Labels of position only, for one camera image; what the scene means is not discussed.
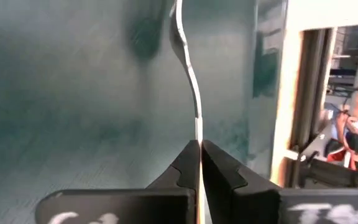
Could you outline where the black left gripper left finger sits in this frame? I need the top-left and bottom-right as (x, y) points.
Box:
(35, 139), (202, 224)

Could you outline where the silver metal spoon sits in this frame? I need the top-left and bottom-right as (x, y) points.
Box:
(168, 0), (206, 224)

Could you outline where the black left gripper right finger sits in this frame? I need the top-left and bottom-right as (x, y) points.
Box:
(201, 139), (358, 224)

